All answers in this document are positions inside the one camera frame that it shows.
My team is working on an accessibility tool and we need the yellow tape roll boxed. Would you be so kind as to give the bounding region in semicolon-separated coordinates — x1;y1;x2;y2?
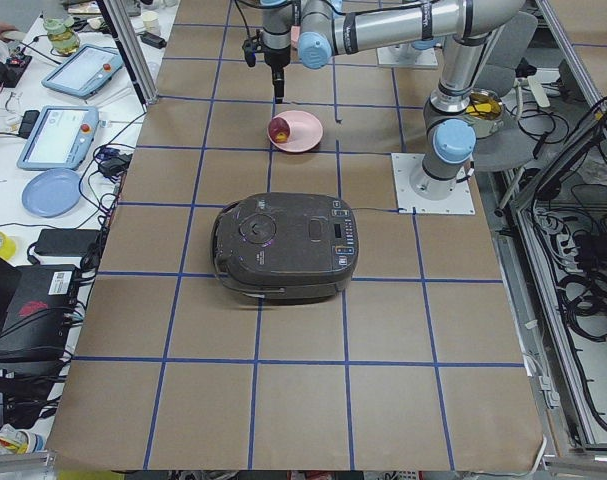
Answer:
0;231;17;261

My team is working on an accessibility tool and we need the black power adapter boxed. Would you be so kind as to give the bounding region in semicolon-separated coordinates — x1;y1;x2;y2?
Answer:
33;229;99;257

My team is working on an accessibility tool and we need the grey chair with bowl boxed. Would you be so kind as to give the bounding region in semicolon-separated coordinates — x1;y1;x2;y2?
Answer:
468;11;537;172

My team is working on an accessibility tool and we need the pink plate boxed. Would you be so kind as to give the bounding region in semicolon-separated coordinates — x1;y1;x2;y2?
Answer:
268;110;323;153

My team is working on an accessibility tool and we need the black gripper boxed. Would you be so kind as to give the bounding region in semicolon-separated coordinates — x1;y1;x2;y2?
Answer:
263;46;290;103

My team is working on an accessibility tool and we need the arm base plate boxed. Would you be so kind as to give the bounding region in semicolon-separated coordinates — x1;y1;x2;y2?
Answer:
377;43;438;70
391;153;475;216

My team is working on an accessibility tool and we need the light blue plate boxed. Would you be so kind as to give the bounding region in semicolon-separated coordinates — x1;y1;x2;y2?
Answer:
21;168;80;218

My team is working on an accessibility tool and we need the red apple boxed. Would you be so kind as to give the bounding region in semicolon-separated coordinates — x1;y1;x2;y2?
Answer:
267;116;291;144

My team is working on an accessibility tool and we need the dark grey rice cooker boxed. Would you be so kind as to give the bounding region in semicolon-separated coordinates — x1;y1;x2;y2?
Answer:
211;192;359;301

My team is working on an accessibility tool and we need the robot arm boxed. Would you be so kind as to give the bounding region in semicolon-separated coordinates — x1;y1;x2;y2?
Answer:
246;1;522;201

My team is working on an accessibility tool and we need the black computer box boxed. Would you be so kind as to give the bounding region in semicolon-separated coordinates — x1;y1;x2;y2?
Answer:
0;264;80;362

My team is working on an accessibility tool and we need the blue teach pendant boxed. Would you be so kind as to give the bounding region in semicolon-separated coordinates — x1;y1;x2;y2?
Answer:
41;45;124;99
17;106;99;171

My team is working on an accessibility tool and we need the aluminium frame post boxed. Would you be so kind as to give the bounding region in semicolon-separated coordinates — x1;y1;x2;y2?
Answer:
97;0;158;106

